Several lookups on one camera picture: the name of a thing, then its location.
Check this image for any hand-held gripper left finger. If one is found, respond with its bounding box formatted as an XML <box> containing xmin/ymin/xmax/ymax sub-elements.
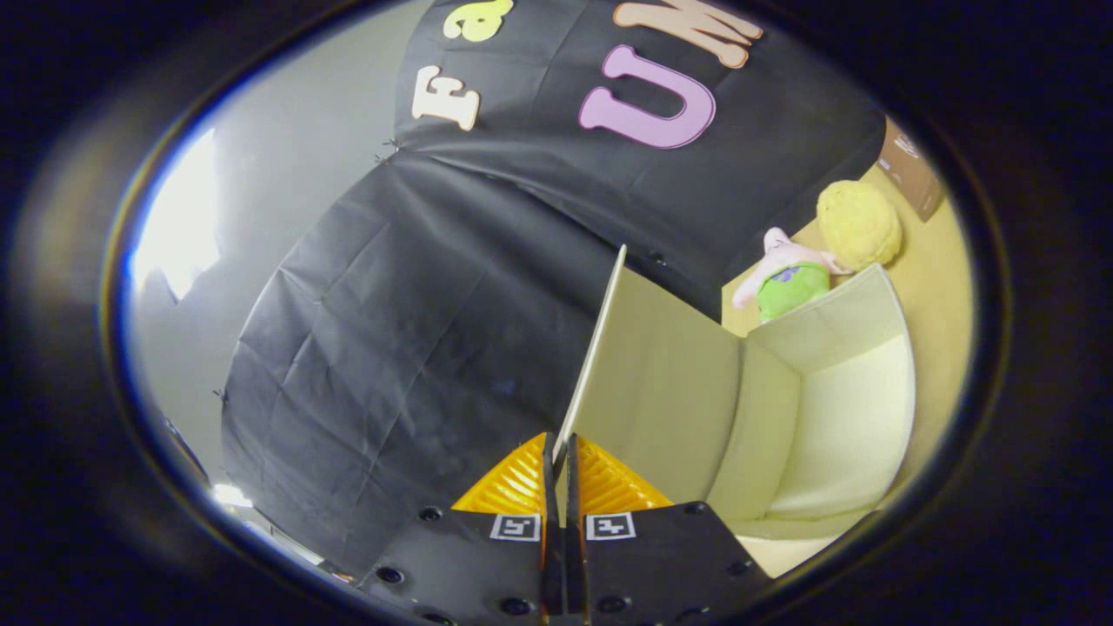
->
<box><xmin>357</xmin><ymin>432</ymin><xmax>566</xmax><ymax>626</ymax></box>

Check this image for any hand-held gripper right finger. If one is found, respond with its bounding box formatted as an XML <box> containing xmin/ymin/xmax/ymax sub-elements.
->
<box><xmin>565</xmin><ymin>434</ymin><xmax>771</xmax><ymax>626</ymax></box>

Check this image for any beige storage box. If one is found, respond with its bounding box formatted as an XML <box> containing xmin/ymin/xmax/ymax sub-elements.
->
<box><xmin>554</xmin><ymin>245</ymin><xmax>917</xmax><ymax>579</ymax></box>

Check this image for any yellow round plush toy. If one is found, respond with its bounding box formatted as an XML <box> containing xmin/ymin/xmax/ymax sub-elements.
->
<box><xmin>816</xmin><ymin>180</ymin><xmax>903</xmax><ymax>272</ymax></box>

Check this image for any pink and green plush toy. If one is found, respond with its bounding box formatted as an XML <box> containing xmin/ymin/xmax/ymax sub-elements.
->
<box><xmin>733</xmin><ymin>228</ymin><xmax>853</xmax><ymax>324</ymax></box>

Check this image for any black backdrop cloth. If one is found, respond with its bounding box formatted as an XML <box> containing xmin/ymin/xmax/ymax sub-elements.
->
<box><xmin>217</xmin><ymin>0</ymin><xmax>888</xmax><ymax>579</ymax></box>

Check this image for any brown book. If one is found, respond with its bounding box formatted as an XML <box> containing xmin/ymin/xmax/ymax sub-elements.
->
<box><xmin>876</xmin><ymin>117</ymin><xmax>946</xmax><ymax>223</ymax></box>

